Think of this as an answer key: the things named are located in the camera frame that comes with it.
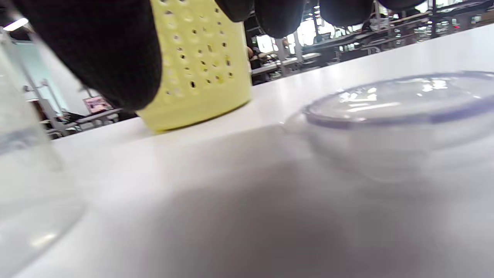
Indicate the yellow perforated laundry basket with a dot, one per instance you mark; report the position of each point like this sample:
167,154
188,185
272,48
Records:
200,96

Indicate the ceiling strip light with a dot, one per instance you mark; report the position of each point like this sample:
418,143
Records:
15,24

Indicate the pink screen monitor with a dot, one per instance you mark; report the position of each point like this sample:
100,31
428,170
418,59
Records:
96,104

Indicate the person's right hand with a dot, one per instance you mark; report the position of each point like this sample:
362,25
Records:
96,50

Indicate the clear blue-ringed jar lid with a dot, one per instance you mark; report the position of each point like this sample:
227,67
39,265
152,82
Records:
386,116

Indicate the background workbench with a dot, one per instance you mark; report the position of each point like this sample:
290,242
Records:
339,42

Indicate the clear plastic jar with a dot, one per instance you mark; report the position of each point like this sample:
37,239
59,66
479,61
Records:
23,193

